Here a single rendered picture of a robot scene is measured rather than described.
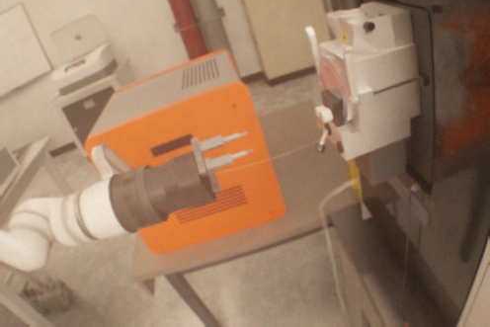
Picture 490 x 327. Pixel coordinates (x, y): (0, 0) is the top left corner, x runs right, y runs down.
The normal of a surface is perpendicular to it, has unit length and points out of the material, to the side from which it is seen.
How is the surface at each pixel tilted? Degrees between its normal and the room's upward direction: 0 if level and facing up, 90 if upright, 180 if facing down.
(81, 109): 90
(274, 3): 90
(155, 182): 34
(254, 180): 90
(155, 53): 90
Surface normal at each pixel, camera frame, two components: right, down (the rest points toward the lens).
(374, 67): 0.17, 0.48
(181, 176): -0.14, -0.43
